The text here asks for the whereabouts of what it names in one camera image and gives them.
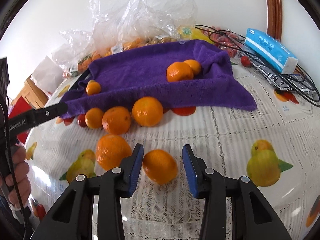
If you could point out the blue tissue pack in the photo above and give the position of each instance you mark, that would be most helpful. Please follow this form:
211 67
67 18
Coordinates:
276 54

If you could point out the yellow snack bag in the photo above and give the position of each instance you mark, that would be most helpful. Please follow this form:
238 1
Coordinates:
191 33

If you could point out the red paper bag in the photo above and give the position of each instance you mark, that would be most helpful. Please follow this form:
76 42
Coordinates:
20 106

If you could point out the wooden chair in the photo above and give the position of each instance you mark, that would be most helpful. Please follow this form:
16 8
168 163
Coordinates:
32 94

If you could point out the large orange with stem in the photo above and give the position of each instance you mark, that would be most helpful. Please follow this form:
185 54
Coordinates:
179 71

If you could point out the bag of red fruits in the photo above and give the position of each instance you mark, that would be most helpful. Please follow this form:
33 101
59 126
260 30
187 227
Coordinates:
227 40

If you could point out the small orange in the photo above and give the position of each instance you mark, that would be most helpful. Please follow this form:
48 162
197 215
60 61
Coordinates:
194 65
93 88
94 118

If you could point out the white plastic bag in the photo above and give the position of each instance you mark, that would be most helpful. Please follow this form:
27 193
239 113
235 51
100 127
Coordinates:
47 76

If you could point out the large round orange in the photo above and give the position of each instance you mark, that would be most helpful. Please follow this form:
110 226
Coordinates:
111 150

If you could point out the black tray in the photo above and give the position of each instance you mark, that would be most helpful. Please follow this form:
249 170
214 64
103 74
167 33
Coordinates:
85 76

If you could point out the brown wooden door frame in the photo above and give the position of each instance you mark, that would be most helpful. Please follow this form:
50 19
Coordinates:
274 18

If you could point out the clear bag of oranges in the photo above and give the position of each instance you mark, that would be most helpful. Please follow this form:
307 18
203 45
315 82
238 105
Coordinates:
76 53

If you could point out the orange near towel edge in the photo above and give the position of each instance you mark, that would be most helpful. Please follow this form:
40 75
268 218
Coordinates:
147 111

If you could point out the small red tomato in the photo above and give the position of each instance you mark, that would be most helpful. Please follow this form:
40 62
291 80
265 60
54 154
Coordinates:
68 121

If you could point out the small red apple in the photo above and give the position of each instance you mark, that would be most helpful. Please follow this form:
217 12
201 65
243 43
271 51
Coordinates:
81 120

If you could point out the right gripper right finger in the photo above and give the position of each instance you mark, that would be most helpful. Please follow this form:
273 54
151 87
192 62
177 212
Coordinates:
252 215

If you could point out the purple towel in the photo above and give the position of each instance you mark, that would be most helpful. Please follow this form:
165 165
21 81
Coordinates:
130 75

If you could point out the grey checkered cloth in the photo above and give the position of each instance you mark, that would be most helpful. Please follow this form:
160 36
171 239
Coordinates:
285 82

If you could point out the red cherry tomato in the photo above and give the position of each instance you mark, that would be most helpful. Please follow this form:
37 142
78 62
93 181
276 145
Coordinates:
245 61

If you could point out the white fruit print tablecloth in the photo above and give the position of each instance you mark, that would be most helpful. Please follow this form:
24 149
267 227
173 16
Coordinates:
222 137

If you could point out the oval orange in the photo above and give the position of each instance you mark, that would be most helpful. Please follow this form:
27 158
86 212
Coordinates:
160 166

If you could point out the person's left hand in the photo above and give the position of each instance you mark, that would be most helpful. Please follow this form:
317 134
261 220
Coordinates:
23 183

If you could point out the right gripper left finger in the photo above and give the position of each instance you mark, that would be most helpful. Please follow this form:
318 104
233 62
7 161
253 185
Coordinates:
71 215

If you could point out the clear bag of kumquats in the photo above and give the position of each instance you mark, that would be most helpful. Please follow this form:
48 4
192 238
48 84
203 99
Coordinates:
120 25

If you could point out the medium orange on table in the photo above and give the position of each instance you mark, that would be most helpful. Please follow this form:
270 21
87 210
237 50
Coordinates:
117 120

